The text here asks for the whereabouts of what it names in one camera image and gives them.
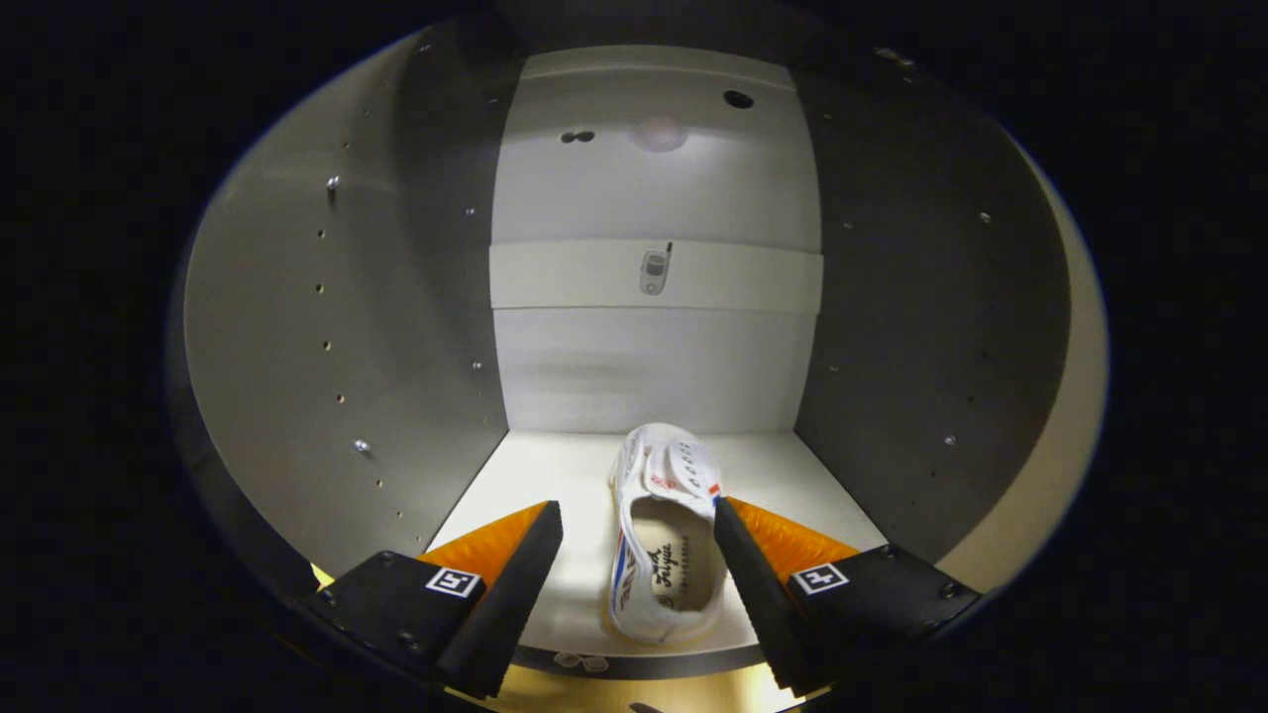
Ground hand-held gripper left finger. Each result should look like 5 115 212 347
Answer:
315 500 565 700

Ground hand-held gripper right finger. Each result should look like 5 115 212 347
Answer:
712 496 983 696

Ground white canvas shoe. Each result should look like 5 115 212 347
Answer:
605 422 727 646

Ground grey shoe cabinet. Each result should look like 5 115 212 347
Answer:
168 15 1076 684

